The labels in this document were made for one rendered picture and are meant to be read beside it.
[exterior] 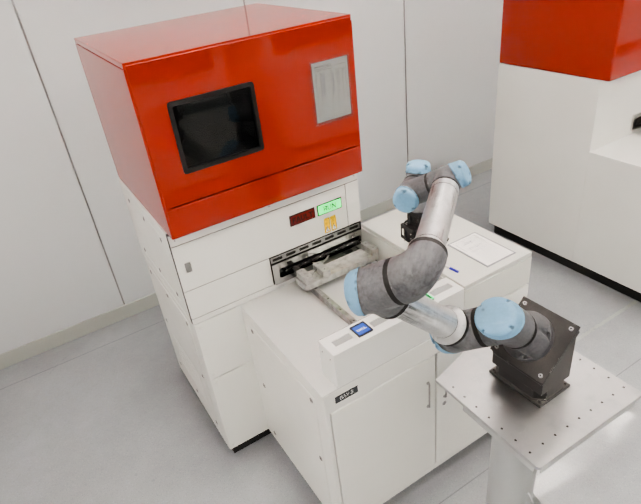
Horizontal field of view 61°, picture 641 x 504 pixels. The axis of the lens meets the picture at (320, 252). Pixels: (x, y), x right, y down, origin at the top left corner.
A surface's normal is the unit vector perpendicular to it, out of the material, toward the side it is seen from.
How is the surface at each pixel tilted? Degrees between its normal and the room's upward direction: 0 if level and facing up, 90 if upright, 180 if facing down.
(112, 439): 0
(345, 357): 90
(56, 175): 90
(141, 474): 0
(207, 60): 90
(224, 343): 90
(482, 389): 0
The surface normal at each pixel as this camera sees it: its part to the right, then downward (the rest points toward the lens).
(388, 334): 0.53, 0.40
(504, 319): -0.55, -0.39
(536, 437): -0.11, -0.85
